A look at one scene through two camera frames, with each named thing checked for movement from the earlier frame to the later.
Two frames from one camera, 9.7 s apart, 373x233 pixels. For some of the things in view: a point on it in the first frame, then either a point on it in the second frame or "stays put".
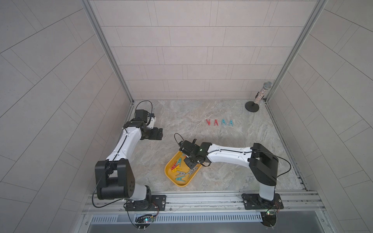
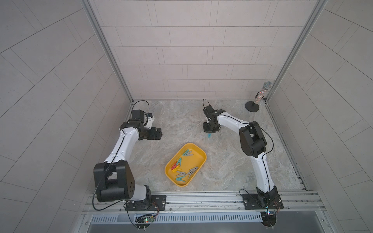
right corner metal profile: x=318 y=6 stays put
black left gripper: x=153 y=135 stays put
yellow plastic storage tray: x=178 y=172 stays put
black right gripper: x=188 y=162 → x=206 y=129
